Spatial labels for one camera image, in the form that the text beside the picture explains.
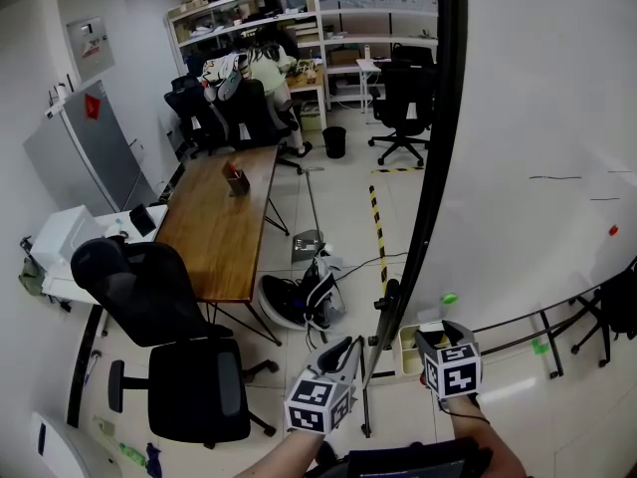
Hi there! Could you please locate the black chair behind whiteboard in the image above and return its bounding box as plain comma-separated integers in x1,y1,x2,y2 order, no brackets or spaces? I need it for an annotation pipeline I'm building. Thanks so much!
568,255,637,368

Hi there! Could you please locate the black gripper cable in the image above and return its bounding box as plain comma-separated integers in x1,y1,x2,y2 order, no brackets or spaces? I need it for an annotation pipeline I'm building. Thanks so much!
436,394,493,426

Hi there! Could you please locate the small black box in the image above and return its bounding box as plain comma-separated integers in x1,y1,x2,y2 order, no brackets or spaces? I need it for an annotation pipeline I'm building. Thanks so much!
128,203,157,239

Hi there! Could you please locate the dark pen holder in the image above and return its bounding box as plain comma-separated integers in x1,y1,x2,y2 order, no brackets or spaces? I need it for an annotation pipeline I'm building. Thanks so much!
221,159,252,198

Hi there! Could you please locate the black mesh office chair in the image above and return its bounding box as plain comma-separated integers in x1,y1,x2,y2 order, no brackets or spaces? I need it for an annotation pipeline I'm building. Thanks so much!
70,236,281,450

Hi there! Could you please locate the black grey backpack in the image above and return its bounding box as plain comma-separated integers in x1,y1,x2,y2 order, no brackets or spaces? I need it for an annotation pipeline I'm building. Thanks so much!
298,255,347,332

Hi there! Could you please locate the large whiteboard with black frame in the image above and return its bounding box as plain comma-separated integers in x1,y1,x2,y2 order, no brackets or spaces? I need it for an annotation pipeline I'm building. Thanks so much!
373,0,637,358

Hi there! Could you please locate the white helmet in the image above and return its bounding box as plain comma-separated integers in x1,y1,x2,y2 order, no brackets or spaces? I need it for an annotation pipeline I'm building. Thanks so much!
257,274,319,333

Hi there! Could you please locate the white patterned jacket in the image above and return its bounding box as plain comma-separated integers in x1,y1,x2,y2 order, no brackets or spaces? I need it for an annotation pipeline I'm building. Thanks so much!
197,52,249,104

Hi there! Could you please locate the white printer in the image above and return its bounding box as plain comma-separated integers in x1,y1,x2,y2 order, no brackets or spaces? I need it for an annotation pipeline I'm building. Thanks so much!
29,204,106,273

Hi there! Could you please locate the small white side table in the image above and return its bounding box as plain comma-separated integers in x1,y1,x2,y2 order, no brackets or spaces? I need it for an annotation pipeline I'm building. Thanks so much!
355,57,394,116

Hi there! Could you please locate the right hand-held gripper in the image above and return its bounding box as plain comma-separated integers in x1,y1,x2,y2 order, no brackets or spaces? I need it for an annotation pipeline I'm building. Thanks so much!
414,319,484,400

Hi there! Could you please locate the cardboard box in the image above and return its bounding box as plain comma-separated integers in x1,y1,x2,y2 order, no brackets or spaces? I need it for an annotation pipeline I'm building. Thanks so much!
327,47,362,66

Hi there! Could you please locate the grey wall panel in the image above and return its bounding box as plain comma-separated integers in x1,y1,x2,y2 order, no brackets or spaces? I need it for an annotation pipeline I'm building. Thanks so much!
66,15,116,85

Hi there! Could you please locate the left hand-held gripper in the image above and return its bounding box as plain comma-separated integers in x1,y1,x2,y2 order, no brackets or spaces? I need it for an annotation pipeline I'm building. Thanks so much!
284,336,365,436

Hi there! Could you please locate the person's left forearm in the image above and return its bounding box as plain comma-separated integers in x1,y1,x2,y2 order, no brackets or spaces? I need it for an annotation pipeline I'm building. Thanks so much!
232,428,330,478

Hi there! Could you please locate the black whiteboard stand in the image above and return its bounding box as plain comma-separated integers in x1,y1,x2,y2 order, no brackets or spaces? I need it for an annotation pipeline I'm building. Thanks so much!
358,278,402,439

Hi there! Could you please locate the white low table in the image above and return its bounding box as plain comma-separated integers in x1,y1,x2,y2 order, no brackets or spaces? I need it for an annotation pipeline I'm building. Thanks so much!
40,203,169,306

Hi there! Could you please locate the person's right forearm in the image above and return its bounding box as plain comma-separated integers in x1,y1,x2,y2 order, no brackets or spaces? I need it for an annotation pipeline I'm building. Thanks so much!
441,394,530,478

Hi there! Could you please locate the small wooden table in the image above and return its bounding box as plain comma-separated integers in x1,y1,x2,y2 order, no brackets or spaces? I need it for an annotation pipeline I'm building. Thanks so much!
285,65,329,131

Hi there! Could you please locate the wooden desk with black legs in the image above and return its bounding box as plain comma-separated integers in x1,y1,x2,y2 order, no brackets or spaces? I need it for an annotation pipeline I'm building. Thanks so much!
153,144,291,348

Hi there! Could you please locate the cream whiteboard box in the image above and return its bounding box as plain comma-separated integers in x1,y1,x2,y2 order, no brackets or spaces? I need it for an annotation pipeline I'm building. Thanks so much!
397,322,445,380

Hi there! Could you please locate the white shelving unit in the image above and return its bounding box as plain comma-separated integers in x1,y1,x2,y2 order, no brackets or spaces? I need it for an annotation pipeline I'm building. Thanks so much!
165,0,440,118

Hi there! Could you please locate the metal floor stand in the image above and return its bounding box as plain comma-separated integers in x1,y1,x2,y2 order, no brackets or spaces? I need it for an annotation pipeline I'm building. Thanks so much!
291,165,327,264

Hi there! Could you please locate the black floor cable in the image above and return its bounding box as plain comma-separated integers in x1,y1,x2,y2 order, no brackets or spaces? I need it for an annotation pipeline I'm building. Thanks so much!
333,250,410,283

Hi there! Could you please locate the green bag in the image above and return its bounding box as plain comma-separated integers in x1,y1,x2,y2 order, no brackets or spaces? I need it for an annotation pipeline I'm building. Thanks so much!
18,256,47,298

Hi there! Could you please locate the person's dark clothing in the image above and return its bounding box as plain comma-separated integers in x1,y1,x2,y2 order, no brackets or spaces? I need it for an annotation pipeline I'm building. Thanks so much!
304,435,495,478

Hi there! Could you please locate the grey refrigerator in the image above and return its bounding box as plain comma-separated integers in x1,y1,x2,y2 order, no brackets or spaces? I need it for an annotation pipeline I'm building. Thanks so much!
22,79,158,217

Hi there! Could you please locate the black waste bin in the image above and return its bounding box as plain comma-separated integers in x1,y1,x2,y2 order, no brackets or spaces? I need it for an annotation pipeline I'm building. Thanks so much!
321,125,348,160

